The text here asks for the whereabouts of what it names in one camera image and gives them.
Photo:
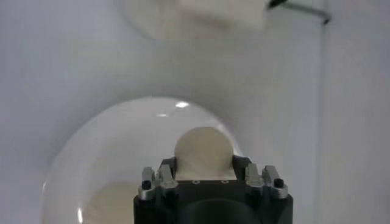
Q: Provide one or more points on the cream electric cooker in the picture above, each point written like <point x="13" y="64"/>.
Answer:
<point x="146" y="18"/>

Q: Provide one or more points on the white round plate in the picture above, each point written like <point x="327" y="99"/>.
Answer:
<point x="115" y="143"/>

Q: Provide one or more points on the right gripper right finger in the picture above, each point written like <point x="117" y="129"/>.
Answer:
<point x="254" y="176"/>

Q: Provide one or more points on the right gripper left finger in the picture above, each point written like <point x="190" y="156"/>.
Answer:
<point x="166" y="178"/>

